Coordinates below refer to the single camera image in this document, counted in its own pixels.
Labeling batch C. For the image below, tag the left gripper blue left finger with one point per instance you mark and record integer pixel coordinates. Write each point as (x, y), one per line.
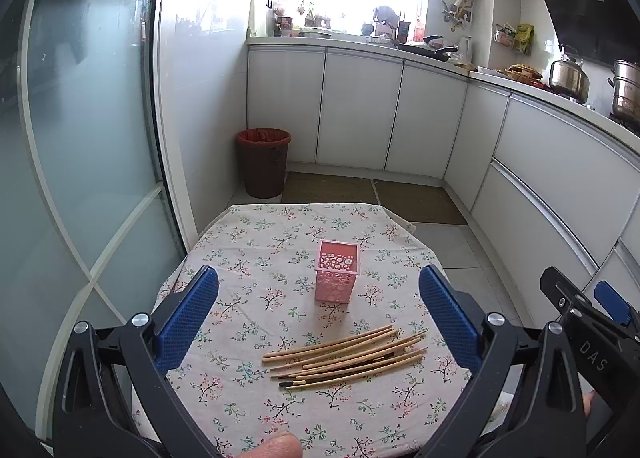
(179, 317)

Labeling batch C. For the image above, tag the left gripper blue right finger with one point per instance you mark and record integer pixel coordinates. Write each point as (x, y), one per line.
(459, 332)

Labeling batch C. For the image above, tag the white lower kitchen cabinets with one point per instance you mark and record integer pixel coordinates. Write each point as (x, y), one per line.
(541, 181)

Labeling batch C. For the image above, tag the person's left hand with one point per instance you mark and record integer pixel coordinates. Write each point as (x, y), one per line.
(282, 445)

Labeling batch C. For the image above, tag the floral tablecloth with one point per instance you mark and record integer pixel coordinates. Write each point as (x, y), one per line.
(264, 256)

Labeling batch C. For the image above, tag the green floor mat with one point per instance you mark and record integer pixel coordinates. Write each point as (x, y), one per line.
(418, 203)
(319, 188)

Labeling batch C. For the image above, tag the wall rack with packets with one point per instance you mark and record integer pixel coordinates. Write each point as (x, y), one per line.
(519, 38)

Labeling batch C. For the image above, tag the person's right hand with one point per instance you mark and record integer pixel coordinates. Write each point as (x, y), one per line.
(587, 400)

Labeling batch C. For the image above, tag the left green floor mat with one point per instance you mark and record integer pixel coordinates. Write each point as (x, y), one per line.
(319, 188)

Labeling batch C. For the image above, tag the grey elephant figurine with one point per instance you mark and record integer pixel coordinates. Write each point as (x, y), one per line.
(386, 21)

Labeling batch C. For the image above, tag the brown trash bin red liner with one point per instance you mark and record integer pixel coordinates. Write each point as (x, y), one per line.
(262, 155)

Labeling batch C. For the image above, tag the pink perforated utensil basket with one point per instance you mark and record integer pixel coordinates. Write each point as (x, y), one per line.
(337, 268)

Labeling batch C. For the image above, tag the steel kettle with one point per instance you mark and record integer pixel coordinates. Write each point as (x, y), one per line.
(566, 76)

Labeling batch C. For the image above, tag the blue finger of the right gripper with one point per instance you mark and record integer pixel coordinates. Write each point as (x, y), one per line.
(613, 304)

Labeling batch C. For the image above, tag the right green floor mat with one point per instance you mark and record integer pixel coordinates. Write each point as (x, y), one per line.
(418, 203)

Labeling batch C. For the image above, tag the frosted glass sliding door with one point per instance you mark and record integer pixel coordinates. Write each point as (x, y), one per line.
(87, 228)

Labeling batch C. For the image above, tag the black frying pan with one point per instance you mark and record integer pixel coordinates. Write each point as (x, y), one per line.
(440, 54)

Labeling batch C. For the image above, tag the woven basket of food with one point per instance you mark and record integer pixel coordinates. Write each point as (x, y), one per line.
(523, 73)

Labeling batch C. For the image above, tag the steel stock pot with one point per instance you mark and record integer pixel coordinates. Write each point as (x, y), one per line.
(626, 85)

